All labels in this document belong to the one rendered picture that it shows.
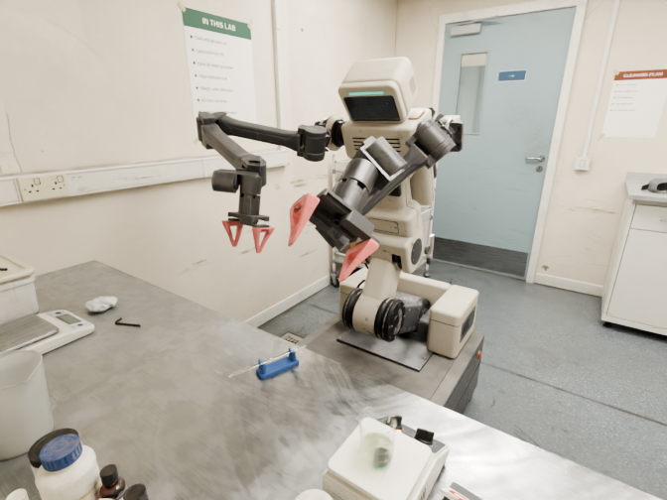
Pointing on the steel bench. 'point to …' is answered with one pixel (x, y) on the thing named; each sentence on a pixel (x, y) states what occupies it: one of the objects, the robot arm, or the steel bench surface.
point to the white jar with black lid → (44, 445)
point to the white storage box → (16, 289)
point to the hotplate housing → (338, 489)
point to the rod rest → (277, 366)
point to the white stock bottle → (67, 470)
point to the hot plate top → (350, 473)
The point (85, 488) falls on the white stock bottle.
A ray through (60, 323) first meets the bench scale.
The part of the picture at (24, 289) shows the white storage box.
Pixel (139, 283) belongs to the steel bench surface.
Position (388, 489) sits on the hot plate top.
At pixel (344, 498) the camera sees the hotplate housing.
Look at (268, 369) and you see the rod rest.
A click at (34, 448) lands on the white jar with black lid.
